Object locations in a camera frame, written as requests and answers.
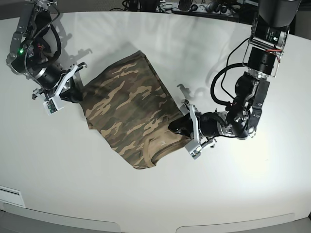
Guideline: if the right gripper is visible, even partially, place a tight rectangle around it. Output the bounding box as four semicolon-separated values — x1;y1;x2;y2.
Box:
33;65;83;103

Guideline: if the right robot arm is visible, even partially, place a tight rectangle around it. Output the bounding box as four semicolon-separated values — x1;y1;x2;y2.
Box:
6;0;83;103

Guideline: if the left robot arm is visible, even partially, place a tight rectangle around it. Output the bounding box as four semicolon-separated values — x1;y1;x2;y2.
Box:
168;0;301;141

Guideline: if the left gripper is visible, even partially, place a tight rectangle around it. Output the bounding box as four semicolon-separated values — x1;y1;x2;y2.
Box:
168;112;233;138

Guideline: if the camouflage T-shirt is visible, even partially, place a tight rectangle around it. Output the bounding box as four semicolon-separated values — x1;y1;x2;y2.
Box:
81;51;189;169

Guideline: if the background cables and equipment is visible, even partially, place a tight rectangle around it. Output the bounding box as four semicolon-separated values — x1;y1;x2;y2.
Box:
109;0;263;25

